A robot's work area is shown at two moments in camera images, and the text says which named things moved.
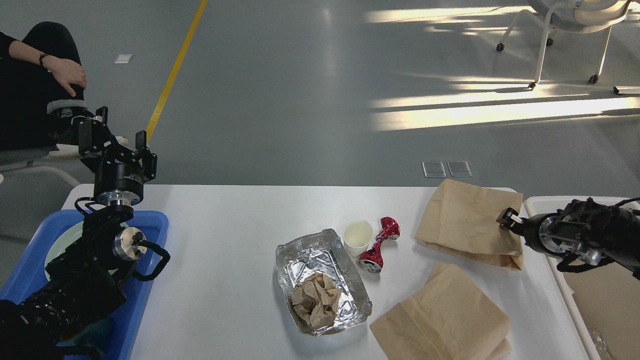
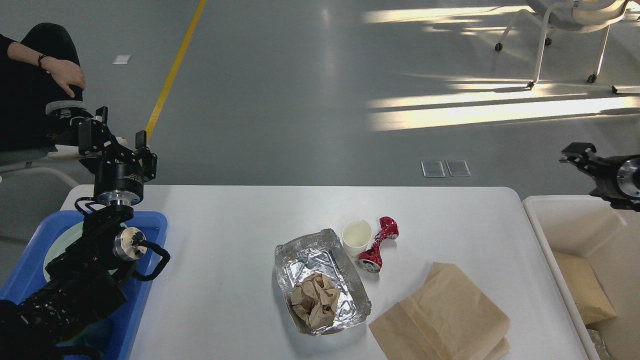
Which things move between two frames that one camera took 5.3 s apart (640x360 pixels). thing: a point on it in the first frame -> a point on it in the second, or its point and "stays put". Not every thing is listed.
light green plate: x=65 y=241 stays put
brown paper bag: x=461 y=218 -> x=585 y=287
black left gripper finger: x=95 y=139 stays put
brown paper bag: x=450 y=317 stays put
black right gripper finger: x=509 y=218 -> x=582 y=155
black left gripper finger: x=147 y=159 stays put
